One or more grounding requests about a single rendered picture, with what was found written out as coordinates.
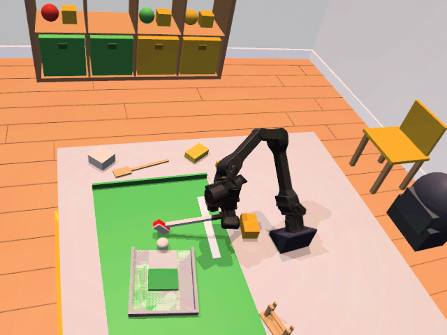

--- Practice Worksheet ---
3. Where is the green putting mat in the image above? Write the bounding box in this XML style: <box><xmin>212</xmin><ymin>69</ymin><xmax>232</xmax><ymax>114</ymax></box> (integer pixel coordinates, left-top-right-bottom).
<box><xmin>92</xmin><ymin>178</ymin><xmax>267</xmax><ymax>335</ymax></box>

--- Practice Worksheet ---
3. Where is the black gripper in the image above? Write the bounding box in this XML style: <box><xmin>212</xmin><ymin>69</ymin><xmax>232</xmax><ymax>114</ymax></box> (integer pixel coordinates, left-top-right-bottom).
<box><xmin>219</xmin><ymin>197</ymin><xmax>240</xmax><ymax>229</ymax></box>

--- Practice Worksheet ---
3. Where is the white golf ball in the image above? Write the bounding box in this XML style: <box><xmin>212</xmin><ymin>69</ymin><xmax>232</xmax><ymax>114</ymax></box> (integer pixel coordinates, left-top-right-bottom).
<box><xmin>156</xmin><ymin>238</ymin><xmax>168</xmax><ymax>249</ymax></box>

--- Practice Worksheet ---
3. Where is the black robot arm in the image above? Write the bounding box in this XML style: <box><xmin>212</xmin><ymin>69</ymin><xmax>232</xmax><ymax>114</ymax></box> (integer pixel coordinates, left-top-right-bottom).
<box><xmin>204</xmin><ymin>128</ymin><xmax>307</xmax><ymax>234</ymax></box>

